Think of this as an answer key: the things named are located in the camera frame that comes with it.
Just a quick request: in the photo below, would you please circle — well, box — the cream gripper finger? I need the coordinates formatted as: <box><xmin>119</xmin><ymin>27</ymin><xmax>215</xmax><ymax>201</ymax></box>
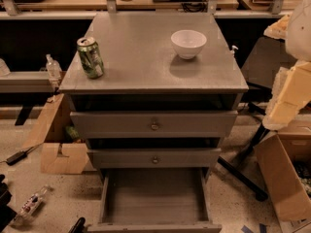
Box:
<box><xmin>262</xmin><ymin>61</ymin><xmax>311</xmax><ymax>130</ymax></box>

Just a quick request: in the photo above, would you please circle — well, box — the green soda can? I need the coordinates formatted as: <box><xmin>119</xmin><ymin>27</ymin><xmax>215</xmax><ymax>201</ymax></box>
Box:
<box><xmin>77</xmin><ymin>37</ymin><xmax>104</xmax><ymax>79</ymax></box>

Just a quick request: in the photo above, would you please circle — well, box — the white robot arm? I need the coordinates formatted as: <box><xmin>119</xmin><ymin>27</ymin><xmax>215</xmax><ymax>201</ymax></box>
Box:
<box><xmin>262</xmin><ymin>0</ymin><xmax>311</xmax><ymax>130</ymax></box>

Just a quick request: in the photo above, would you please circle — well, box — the grey top drawer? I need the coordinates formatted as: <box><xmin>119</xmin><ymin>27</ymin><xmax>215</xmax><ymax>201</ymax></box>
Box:
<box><xmin>70</xmin><ymin>111</ymin><xmax>237</xmax><ymax>139</ymax></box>

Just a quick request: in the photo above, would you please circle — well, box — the grey drawer cabinet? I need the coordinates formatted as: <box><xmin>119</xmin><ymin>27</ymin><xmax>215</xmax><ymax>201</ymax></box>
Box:
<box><xmin>58</xmin><ymin>11</ymin><xmax>250</xmax><ymax>233</ymax></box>

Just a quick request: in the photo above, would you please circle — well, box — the open grey bottom drawer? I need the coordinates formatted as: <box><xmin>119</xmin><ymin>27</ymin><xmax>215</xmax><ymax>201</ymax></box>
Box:
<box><xmin>87</xmin><ymin>168</ymin><xmax>222</xmax><ymax>233</ymax></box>

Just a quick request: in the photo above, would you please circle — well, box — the black chair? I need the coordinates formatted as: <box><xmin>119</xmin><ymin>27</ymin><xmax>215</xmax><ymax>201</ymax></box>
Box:
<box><xmin>218</xmin><ymin>36</ymin><xmax>294</xmax><ymax>201</ymax></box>

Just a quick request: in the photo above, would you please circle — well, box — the cardboard box right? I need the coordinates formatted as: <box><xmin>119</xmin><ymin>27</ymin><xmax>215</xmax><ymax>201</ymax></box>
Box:
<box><xmin>255</xmin><ymin>120</ymin><xmax>311</xmax><ymax>221</ymax></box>

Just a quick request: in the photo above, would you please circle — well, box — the cardboard box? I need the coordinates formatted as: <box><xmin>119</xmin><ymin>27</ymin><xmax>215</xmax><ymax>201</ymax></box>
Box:
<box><xmin>22</xmin><ymin>94</ymin><xmax>93</xmax><ymax>175</ymax></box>
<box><xmin>255</xmin><ymin>120</ymin><xmax>311</xmax><ymax>221</ymax></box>

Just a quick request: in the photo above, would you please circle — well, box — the small white pump bottle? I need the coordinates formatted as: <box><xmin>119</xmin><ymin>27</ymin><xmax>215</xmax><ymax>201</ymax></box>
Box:
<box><xmin>230</xmin><ymin>45</ymin><xmax>239</xmax><ymax>56</ymax></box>

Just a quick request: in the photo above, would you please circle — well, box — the white ceramic bowl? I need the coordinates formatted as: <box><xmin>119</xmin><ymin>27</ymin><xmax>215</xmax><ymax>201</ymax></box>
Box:
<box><xmin>171</xmin><ymin>30</ymin><xmax>207</xmax><ymax>59</ymax></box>

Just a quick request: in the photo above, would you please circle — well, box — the clear plastic bottle on shelf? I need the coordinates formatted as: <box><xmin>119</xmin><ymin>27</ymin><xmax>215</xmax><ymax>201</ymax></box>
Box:
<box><xmin>46</xmin><ymin>54</ymin><xmax>61</xmax><ymax>80</ymax></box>

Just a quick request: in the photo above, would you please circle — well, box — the cardboard box left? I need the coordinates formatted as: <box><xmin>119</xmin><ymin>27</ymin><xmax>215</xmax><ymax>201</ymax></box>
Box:
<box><xmin>22</xmin><ymin>94</ymin><xmax>93</xmax><ymax>175</ymax></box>

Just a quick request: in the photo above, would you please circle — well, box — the grey low shelf left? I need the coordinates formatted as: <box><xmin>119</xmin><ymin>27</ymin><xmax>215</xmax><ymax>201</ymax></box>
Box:
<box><xmin>0</xmin><ymin>71</ymin><xmax>54</xmax><ymax>93</ymax></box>

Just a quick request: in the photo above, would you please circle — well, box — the plastic bottle on floor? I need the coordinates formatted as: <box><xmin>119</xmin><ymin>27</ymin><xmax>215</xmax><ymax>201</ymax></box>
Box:
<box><xmin>13</xmin><ymin>184</ymin><xmax>52</xmax><ymax>226</ymax></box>

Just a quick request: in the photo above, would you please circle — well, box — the black power adapter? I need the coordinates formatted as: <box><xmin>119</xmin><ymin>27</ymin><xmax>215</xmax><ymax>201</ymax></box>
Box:
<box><xmin>6</xmin><ymin>150</ymin><xmax>27</xmax><ymax>166</ymax></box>

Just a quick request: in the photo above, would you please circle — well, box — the black object bottom left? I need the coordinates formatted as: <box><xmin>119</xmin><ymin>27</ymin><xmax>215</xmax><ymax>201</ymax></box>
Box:
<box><xmin>0</xmin><ymin>174</ymin><xmax>17</xmax><ymax>233</ymax></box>

